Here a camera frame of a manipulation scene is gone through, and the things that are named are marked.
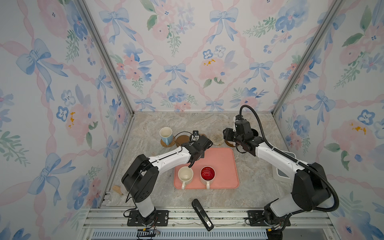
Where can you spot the light blue mug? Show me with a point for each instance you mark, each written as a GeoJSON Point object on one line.
{"type": "Point", "coordinates": [166, 134]}

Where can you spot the black mug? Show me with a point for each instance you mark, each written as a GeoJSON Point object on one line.
{"type": "Point", "coordinates": [255, 133]}

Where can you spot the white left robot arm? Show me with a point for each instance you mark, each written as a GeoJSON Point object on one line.
{"type": "Point", "coordinates": [140, 178]}

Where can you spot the scratched round wooden coaster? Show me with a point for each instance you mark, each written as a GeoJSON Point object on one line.
{"type": "Point", "coordinates": [229, 144]}

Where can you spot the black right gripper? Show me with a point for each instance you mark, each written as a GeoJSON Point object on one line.
{"type": "Point", "coordinates": [228, 133]}

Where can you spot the plain round wooden coaster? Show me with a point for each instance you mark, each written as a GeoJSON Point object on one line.
{"type": "Point", "coordinates": [182, 139]}

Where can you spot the pink plastic tray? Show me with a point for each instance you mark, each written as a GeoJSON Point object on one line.
{"type": "Point", "coordinates": [222, 160]}

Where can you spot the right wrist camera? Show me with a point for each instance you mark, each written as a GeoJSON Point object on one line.
{"type": "Point", "coordinates": [236, 118]}

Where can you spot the black handheld device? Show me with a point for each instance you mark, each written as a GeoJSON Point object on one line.
{"type": "Point", "coordinates": [202, 215]}

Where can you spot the red interior mug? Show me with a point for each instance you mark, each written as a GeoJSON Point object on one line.
{"type": "Point", "coordinates": [207, 176]}

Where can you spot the aluminium rail base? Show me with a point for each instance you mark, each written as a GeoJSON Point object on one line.
{"type": "Point", "coordinates": [223, 224]}

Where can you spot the cream mug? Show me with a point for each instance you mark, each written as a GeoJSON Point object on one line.
{"type": "Point", "coordinates": [185, 175]}

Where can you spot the wooden stick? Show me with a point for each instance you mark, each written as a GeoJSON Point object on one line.
{"type": "Point", "coordinates": [117, 189]}

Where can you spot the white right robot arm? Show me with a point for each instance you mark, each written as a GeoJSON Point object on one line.
{"type": "Point", "coordinates": [311, 189]}

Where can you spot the white grey tissue box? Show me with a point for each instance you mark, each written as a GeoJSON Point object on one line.
{"type": "Point", "coordinates": [285, 165]}

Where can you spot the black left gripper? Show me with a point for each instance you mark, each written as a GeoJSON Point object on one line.
{"type": "Point", "coordinates": [203, 155]}

